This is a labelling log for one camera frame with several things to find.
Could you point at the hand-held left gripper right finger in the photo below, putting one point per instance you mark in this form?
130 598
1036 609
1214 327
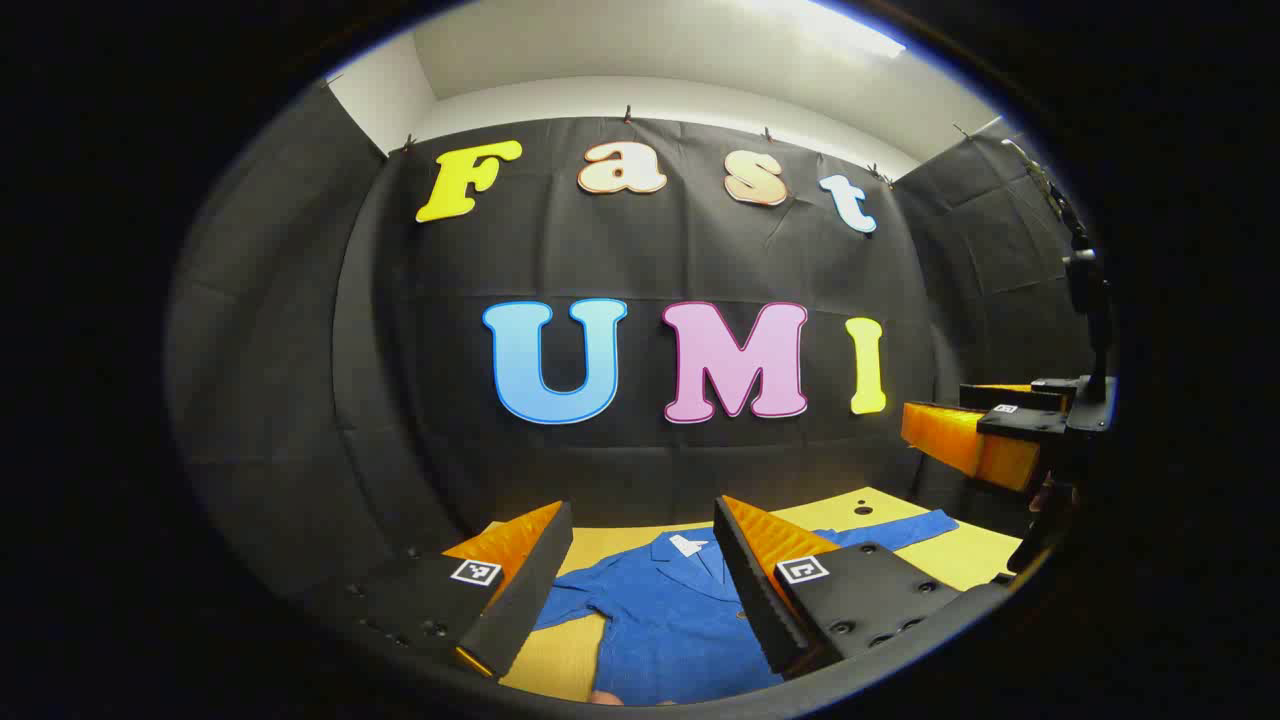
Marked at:
750 590

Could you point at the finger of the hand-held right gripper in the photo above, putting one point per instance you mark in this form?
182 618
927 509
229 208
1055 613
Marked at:
1020 422
1000 395

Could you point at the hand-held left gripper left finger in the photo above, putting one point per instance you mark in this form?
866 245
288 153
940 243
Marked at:
530 590

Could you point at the blue button-up shirt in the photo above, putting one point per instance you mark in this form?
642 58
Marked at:
670 620

